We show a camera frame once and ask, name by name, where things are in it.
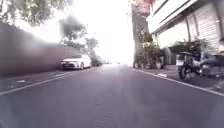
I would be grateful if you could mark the dark car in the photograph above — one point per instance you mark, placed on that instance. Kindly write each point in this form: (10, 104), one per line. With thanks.
(95, 62)

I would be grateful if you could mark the small tree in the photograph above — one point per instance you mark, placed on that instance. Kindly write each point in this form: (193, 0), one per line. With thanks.
(91, 45)

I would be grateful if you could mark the grey asphalt road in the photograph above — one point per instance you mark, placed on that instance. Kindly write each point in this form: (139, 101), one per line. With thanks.
(113, 96)

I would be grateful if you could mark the white car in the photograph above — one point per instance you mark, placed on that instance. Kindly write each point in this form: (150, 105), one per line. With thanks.
(78, 62)

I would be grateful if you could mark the row of potted plants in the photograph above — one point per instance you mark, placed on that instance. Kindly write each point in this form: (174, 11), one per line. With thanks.
(150, 53)

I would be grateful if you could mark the red brick building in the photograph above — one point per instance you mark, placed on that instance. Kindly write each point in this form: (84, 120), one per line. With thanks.
(138, 20)

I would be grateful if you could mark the long white painted line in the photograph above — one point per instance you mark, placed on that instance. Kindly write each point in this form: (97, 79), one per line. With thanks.
(180, 82)

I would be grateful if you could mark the parked scooter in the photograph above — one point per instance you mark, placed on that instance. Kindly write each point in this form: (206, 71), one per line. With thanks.
(185, 63)

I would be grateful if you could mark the person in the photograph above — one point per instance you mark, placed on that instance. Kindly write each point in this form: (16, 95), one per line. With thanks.
(197, 55)

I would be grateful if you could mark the large leafy tree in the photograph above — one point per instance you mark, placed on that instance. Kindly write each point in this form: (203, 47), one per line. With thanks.
(30, 10)

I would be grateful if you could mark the long grey wall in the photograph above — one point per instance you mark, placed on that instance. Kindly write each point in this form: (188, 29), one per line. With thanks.
(33, 55)

